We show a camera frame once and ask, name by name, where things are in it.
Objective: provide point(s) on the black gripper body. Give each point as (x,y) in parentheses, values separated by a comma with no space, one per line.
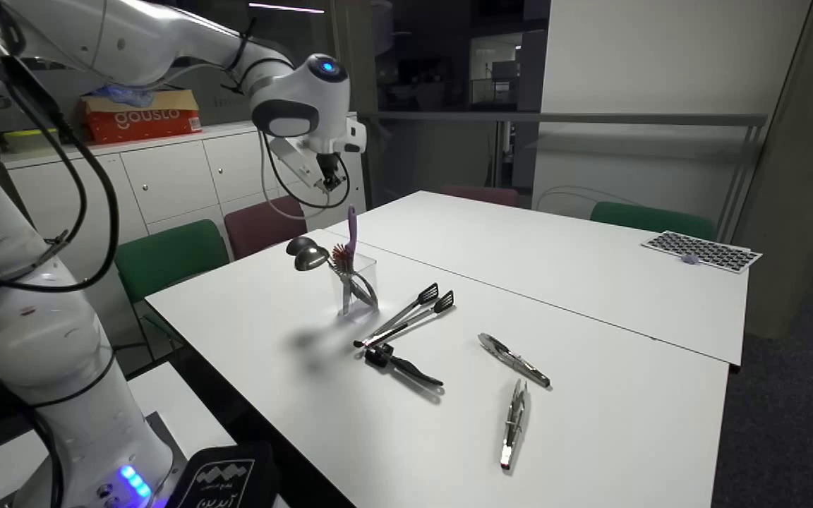
(329,167)

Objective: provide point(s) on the steel ladle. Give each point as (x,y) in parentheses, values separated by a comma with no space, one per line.
(311,255)

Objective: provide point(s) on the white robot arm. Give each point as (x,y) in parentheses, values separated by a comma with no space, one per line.
(56,352)

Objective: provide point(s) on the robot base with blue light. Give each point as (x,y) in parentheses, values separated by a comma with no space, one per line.
(119,472)

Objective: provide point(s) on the black ladle in jar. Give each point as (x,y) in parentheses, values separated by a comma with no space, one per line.
(310,255)

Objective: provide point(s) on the red spatula in jar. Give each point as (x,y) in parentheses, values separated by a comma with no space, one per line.
(352,235)

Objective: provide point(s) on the long black-tipped tongs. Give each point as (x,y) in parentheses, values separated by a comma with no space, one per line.
(428,303)

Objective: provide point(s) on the short black tongs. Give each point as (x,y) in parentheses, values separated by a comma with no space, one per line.
(382,356)

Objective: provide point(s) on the steel tongs far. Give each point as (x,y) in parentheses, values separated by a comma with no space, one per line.
(514,362)

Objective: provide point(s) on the steel tongs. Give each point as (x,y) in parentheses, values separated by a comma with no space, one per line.
(514,362)
(514,425)

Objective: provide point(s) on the steel tongs near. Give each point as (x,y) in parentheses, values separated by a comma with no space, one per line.
(514,425)

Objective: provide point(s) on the maroon chair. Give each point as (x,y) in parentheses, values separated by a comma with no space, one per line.
(264,224)

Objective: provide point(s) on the orange gousto box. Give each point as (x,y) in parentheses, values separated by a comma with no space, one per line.
(161,118)

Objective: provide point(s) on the dark red chair far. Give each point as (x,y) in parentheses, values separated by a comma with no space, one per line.
(502,195)

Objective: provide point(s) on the green chair left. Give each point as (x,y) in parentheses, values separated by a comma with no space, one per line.
(167,259)

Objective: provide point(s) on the green chair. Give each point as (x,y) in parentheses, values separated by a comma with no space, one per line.
(167,259)
(653,218)

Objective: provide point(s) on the black control box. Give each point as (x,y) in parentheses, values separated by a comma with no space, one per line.
(228,478)

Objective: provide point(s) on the green chair far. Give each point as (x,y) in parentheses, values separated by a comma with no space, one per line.
(653,218)

